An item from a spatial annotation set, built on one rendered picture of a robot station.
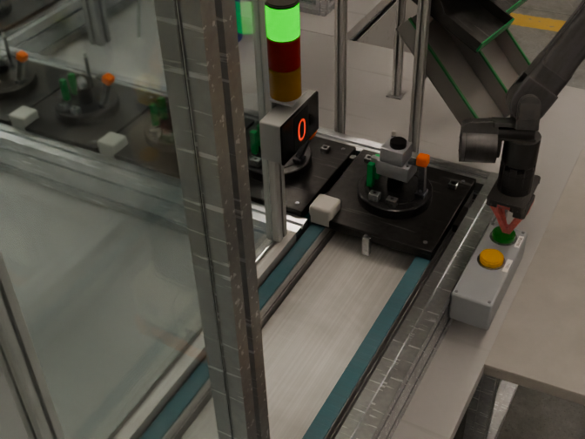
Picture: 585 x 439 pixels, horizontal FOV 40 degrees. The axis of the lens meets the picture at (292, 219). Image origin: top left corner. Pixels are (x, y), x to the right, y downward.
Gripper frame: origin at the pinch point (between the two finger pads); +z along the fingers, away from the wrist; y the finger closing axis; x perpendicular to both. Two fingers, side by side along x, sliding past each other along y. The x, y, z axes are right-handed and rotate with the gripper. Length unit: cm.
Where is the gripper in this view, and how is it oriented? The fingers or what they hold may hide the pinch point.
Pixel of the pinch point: (507, 228)
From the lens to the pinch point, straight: 146.6
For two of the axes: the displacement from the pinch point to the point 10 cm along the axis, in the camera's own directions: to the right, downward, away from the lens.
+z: 0.3, 7.8, 6.2
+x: 8.8, 2.8, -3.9
